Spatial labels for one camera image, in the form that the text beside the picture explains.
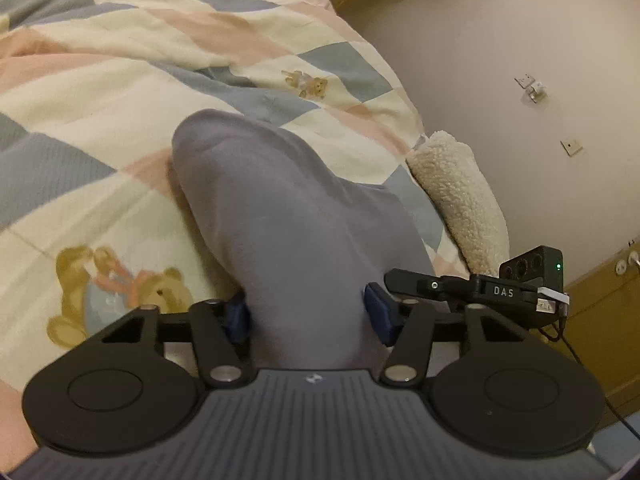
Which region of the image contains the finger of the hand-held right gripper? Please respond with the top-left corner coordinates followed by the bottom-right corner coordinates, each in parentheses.
top-left (384, 268), bottom-right (474, 304)

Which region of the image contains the white wall socket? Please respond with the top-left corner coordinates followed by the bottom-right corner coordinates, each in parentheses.
top-left (615, 247), bottom-right (640, 277)

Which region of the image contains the grey cotton garment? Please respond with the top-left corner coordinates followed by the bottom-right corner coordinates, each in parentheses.
top-left (171, 108), bottom-right (436, 377)

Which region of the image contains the cream fleece blanket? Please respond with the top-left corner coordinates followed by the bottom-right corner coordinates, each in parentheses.
top-left (405, 129), bottom-right (510, 277)

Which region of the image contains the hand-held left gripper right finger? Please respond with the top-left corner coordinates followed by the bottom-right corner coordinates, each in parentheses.
top-left (364, 281), bottom-right (540, 389)

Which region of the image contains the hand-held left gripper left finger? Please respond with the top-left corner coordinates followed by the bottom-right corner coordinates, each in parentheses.
top-left (92, 299), bottom-right (254, 389)

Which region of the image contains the wooden bedside cabinet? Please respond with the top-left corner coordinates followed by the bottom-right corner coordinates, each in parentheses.
top-left (559, 232), bottom-right (640, 442)

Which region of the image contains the pastel checkered bear quilt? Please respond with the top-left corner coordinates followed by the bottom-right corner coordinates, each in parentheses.
top-left (0, 0), bottom-right (462, 461)

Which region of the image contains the black cable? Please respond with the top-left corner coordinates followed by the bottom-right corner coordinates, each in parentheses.
top-left (542, 317), bottom-right (640, 439)

